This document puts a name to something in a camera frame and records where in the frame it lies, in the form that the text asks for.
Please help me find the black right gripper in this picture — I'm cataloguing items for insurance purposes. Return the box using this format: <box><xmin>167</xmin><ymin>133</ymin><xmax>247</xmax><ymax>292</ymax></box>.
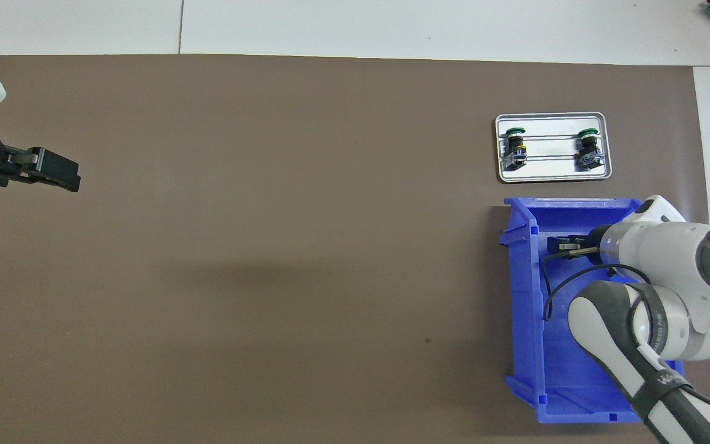
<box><xmin>547</xmin><ymin>226</ymin><xmax>606</xmax><ymax>259</ymax></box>

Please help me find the green push button black block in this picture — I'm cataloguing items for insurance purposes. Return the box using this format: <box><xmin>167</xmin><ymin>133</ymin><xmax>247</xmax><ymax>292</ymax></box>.
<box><xmin>575</xmin><ymin>128</ymin><xmax>604</xmax><ymax>171</ymax></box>

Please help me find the green push button yellow label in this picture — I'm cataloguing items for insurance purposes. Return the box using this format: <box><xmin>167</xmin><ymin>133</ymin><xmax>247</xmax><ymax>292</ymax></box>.
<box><xmin>501</xmin><ymin>126</ymin><xmax>529</xmax><ymax>172</ymax></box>

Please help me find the silver metal tray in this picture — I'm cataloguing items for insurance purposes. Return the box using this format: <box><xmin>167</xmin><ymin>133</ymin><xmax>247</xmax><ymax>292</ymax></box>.
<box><xmin>495</xmin><ymin>112</ymin><xmax>613</xmax><ymax>184</ymax></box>

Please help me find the blue plastic storage bin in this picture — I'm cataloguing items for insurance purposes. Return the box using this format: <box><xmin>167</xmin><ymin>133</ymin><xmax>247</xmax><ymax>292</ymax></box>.
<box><xmin>499</xmin><ymin>197</ymin><xmax>688</xmax><ymax>425</ymax></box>

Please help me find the brown table mat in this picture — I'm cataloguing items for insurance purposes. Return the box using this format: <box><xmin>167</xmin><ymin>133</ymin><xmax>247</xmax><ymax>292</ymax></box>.
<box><xmin>0</xmin><ymin>54</ymin><xmax>710</xmax><ymax>444</ymax></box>

